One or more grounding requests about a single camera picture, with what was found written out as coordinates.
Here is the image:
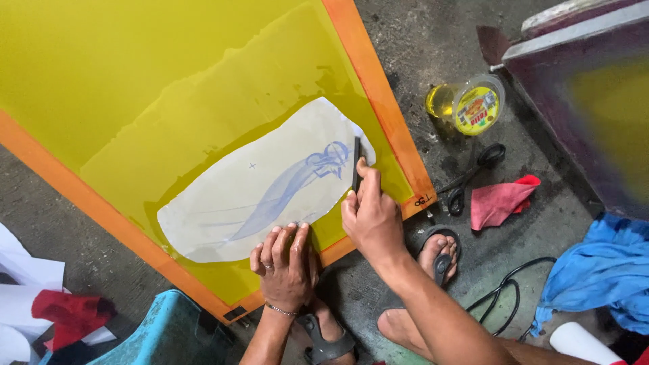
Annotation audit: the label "person's left hand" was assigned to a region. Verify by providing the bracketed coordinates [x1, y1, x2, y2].
[249, 222, 320, 314]

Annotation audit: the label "person's right hand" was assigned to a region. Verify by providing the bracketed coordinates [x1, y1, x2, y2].
[341, 156, 406, 264]

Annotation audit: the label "black scraper card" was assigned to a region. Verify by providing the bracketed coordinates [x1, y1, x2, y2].
[351, 136, 362, 194]

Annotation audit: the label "translucent film with blue design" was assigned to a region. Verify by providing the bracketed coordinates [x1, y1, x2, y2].
[156, 96, 377, 264]

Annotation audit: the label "person's left foot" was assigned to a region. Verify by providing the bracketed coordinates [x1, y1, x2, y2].
[299, 298, 357, 365]

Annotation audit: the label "person's foot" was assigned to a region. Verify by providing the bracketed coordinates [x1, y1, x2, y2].
[299, 298, 357, 365]
[377, 233, 459, 362]

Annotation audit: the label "person's right foot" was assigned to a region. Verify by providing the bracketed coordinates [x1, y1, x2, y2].
[377, 233, 459, 362]

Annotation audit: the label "grey left sandal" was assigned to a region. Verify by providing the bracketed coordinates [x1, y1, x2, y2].
[298, 313, 357, 365]

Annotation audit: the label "grey sandal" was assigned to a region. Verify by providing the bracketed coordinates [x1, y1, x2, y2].
[378, 224, 462, 325]
[298, 313, 357, 365]

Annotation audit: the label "grey right sandal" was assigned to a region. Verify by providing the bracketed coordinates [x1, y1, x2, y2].
[378, 224, 462, 325]

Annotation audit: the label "black scissors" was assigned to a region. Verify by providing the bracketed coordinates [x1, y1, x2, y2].
[436, 143, 507, 217]

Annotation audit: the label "pink red rag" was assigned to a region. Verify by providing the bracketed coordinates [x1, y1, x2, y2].
[470, 175, 542, 232]

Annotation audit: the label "light blue plastic stool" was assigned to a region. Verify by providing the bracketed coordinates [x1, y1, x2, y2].
[40, 289, 231, 365]

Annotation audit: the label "clear tub of yellow liquid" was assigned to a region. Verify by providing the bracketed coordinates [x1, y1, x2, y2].
[425, 73, 506, 137]

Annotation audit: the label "dark maroon scrap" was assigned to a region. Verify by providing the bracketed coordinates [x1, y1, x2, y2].
[476, 25, 513, 67]

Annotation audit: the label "red and black cloth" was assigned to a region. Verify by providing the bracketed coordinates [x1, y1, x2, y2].
[31, 289, 117, 352]

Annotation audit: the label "blue cloth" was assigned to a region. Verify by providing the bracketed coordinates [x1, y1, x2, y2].
[530, 213, 649, 336]

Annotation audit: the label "white roll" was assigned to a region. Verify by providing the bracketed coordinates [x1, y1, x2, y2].
[549, 321, 627, 365]

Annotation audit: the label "heap of white paper sheets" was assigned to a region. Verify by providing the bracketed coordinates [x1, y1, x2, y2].
[0, 222, 118, 365]

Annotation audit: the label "red object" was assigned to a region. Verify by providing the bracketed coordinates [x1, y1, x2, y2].
[611, 347, 649, 365]

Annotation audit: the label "silver wrist bracelet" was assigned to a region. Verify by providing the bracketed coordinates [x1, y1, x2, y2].
[264, 301, 300, 317]

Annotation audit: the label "black cable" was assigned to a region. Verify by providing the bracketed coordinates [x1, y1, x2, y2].
[465, 256, 558, 338]

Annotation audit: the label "purple stained screen frame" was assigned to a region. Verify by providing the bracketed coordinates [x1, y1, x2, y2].
[489, 0, 649, 222]

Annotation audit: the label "yellow mesh orange screen frame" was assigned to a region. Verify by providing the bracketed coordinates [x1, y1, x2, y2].
[0, 0, 438, 325]

